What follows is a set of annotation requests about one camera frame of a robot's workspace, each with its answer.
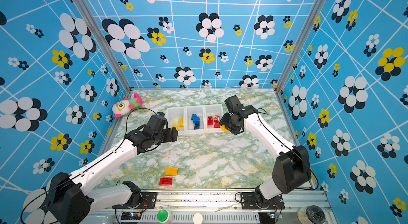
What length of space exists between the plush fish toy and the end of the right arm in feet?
2.10

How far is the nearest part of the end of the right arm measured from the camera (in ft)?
1.92

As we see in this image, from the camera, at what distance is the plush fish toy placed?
1.03 meters
